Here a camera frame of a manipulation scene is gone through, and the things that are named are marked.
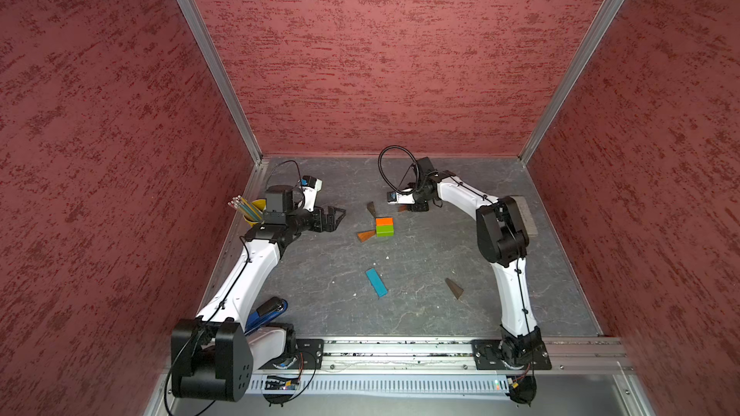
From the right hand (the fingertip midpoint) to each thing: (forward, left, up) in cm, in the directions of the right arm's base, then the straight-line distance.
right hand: (410, 200), depth 104 cm
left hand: (-16, +26, +16) cm, 34 cm away
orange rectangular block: (-9, +11, +1) cm, 14 cm away
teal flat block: (-30, +13, -1) cm, 33 cm away
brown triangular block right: (-33, -11, -1) cm, 35 cm away
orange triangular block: (-14, +17, -1) cm, 22 cm away
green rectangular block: (-12, +10, -1) cm, 16 cm away
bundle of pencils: (-11, +55, +16) cm, 58 cm away
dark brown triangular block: (-2, +15, -1) cm, 15 cm away
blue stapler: (-39, +43, +4) cm, 58 cm away
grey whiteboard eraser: (-29, -19, +33) cm, 48 cm away
